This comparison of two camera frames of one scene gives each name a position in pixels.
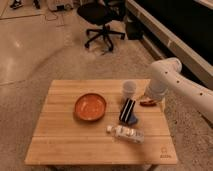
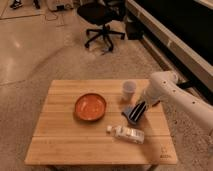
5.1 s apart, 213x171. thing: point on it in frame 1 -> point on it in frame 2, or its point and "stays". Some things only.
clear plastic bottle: [126, 132] stays
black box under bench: [134, 30] stays
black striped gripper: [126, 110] -> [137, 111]
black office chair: [102, 12] stays
